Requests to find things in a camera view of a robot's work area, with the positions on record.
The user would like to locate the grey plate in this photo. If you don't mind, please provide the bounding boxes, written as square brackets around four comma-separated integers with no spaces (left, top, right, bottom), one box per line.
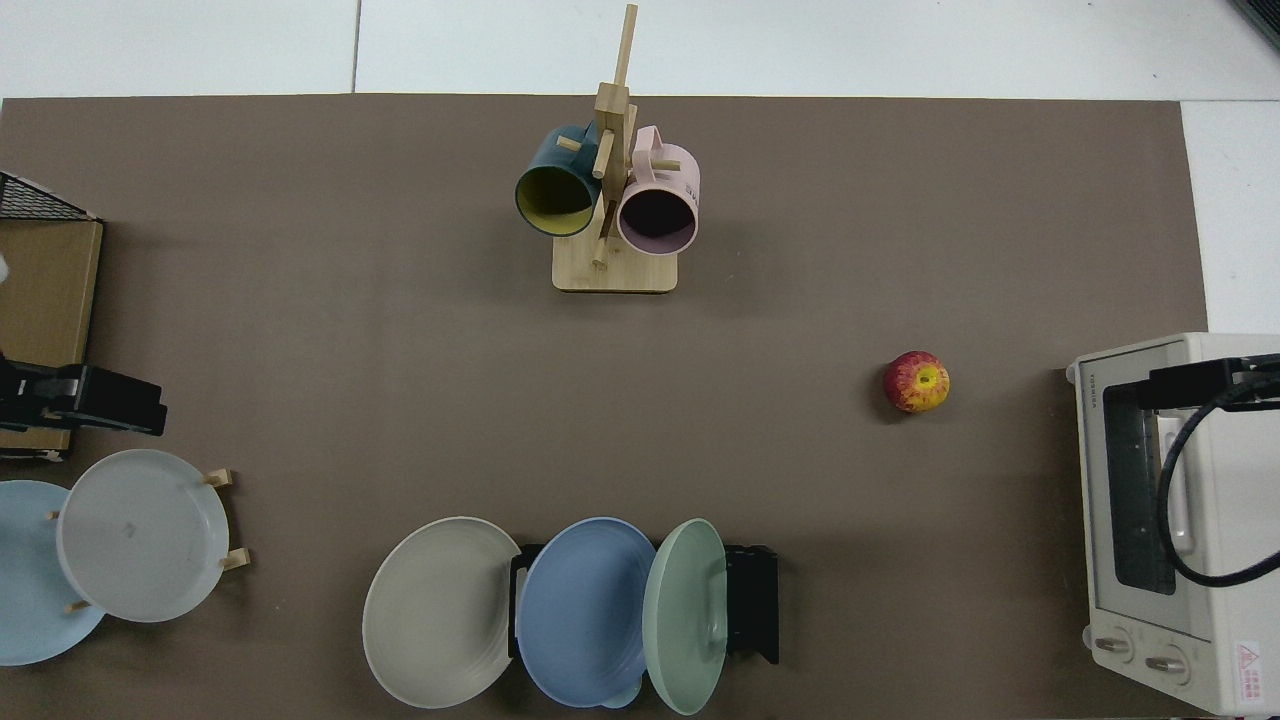
[56,449,231,624]

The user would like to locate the dark teal cup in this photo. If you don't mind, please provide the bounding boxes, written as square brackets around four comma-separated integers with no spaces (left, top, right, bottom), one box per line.
[514,122,604,239]

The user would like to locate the pink cup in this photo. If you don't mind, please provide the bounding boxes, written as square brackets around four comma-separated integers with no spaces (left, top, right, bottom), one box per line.
[616,125,701,255]

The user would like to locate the beige plate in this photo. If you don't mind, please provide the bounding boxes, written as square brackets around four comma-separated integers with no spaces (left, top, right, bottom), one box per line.
[362,516,524,710]

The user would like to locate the pale toaster oven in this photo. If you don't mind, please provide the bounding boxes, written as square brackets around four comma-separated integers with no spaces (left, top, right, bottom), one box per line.
[1065,332,1280,717]

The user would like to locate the green plate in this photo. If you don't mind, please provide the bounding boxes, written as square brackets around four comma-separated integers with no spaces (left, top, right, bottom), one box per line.
[642,518,729,717]

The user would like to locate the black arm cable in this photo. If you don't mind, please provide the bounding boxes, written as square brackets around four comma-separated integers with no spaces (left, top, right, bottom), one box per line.
[1156,372,1280,588]

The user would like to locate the light blue plate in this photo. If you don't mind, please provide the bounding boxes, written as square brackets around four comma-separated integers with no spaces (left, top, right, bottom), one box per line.
[0,480,106,667]

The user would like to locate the red yellow apple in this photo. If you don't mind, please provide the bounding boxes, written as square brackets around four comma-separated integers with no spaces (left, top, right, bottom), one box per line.
[883,350,951,415]

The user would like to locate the brown table cloth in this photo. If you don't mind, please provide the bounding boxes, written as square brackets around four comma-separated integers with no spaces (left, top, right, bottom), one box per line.
[0,95,1209,720]

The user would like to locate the wooden plate rack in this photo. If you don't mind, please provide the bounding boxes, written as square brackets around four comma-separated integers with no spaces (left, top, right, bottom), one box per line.
[45,467,251,614]

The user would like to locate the dark grey ribbed object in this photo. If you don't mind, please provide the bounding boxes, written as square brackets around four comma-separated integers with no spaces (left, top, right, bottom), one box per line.
[1230,0,1280,53]

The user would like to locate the black dish rack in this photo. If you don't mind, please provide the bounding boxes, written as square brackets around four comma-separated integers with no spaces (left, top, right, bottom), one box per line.
[508,543,780,666]

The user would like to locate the wire basket with wooden floor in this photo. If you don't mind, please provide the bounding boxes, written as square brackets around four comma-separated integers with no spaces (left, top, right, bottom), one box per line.
[0,170,104,463]

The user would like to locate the wooden cup stand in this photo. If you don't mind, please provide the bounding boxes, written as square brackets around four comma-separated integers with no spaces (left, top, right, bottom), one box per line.
[552,3,681,294]

